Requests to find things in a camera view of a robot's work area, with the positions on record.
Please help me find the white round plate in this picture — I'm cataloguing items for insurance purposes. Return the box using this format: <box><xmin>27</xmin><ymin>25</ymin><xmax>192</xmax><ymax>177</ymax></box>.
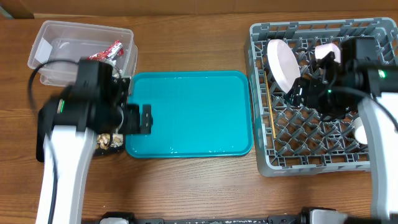
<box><xmin>267</xmin><ymin>39</ymin><xmax>300</xmax><ymax>93</ymax></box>

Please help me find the wooden chopstick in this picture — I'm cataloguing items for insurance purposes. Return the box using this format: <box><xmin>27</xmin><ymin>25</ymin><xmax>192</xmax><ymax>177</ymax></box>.
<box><xmin>264</xmin><ymin>73</ymin><xmax>276</xmax><ymax>139</ymax></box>

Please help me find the white cup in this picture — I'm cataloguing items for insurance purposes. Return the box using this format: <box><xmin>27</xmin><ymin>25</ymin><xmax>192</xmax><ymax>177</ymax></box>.
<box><xmin>352</xmin><ymin>117</ymin><xmax>368</xmax><ymax>144</ymax></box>

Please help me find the large white bowl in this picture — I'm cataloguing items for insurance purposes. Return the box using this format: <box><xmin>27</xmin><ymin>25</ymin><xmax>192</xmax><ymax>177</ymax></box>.
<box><xmin>315</xmin><ymin>43</ymin><xmax>341</xmax><ymax>63</ymax></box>

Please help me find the red foil snack wrapper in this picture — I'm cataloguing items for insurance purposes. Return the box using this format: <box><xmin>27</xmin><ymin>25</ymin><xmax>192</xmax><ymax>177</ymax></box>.
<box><xmin>88</xmin><ymin>40</ymin><xmax>124</xmax><ymax>61</ymax></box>

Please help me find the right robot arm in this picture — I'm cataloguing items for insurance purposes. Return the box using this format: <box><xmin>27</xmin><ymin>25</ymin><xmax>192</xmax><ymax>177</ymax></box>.
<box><xmin>285</xmin><ymin>37</ymin><xmax>397</xmax><ymax>223</ymax></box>

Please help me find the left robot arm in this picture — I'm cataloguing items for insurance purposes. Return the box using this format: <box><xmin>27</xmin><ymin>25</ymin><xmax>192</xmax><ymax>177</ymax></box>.
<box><xmin>36</xmin><ymin>58</ymin><xmax>153</xmax><ymax>223</ymax></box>

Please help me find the grey dishwasher rack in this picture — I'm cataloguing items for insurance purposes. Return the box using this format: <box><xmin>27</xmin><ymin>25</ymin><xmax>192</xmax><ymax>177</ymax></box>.
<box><xmin>244</xmin><ymin>17</ymin><xmax>397</xmax><ymax>177</ymax></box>

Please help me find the food scraps peanuts rice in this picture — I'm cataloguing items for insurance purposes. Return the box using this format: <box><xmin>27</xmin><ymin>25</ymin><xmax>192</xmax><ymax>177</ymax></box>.
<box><xmin>96</xmin><ymin>134</ymin><xmax>124</xmax><ymax>151</ymax></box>

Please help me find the teal serving tray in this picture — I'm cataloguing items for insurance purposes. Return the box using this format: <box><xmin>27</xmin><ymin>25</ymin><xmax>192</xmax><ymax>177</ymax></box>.
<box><xmin>126</xmin><ymin>70</ymin><xmax>253</xmax><ymax>159</ymax></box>

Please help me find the black tray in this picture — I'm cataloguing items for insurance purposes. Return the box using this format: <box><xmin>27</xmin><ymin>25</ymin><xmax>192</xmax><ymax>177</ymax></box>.
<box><xmin>36</xmin><ymin>131</ymin><xmax>126</xmax><ymax>162</ymax></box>

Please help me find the clear plastic bin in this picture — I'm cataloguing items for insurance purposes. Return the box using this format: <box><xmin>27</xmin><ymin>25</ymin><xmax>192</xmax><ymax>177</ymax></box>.
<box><xmin>27</xmin><ymin>21</ymin><xmax>137</xmax><ymax>86</ymax></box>

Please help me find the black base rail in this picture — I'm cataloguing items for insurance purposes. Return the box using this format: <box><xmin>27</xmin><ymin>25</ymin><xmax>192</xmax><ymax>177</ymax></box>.
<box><xmin>95</xmin><ymin>208</ymin><xmax>348</xmax><ymax>224</ymax></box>

